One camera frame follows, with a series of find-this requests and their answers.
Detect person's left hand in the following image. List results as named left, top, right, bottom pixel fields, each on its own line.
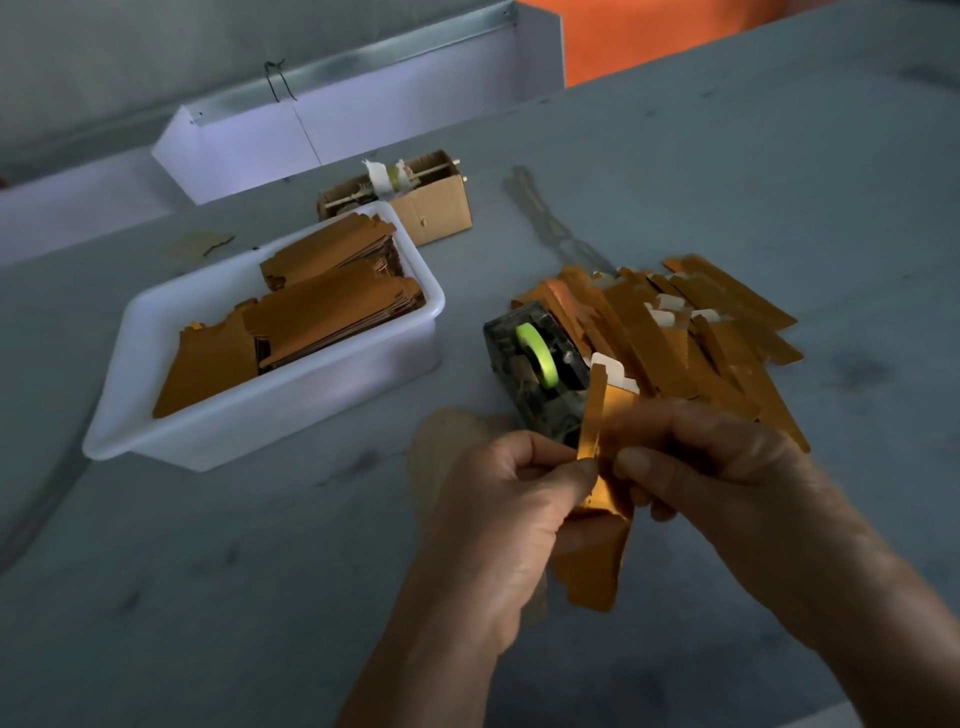
left=408, top=430, right=602, bottom=665

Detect person's right hand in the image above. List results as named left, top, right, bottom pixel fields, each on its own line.
left=597, top=397, right=872, bottom=609

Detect pile of beige blanks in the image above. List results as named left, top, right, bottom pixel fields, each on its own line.
left=408, top=408, right=509, bottom=522

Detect gold carton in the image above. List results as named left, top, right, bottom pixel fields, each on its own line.
left=552, top=360, right=641, bottom=614

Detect pile of gold boxes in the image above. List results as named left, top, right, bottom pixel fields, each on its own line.
left=517, top=253, right=812, bottom=452

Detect carton blank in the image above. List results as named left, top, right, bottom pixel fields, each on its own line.
left=589, top=352, right=642, bottom=396

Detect gold cartons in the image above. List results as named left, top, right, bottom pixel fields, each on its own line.
left=153, top=211, right=426, bottom=419

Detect person's left forearm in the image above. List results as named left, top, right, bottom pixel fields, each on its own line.
left=333, top=612, right=527, bottom=728

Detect person's right forearm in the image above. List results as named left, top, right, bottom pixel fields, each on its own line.
left=795, top=540, right=960, bottom=728

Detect black tape dispenser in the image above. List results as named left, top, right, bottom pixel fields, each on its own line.
left=483, top=303, right=597, bottom=449

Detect green tape roll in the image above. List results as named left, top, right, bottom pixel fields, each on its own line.
left=514, top=322, right=563, bottom=393

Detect white plastic bin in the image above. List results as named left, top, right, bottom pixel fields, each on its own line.
left=82, top=201, right=449, bottom=473

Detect small cardboard box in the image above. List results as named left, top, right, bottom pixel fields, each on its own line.
left=316, top=148, right=474, bottom=246

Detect long white tray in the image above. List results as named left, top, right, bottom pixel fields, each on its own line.
left=151, top=0, right=567, bottom=206
left=0, top=145, right=185, bottom=269

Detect orange tray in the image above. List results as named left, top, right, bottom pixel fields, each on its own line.
left=525, top=0, right=842, bottom=87

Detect black wire clip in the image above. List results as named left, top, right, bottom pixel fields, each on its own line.
left=264, top=60, right=296, bottom=105

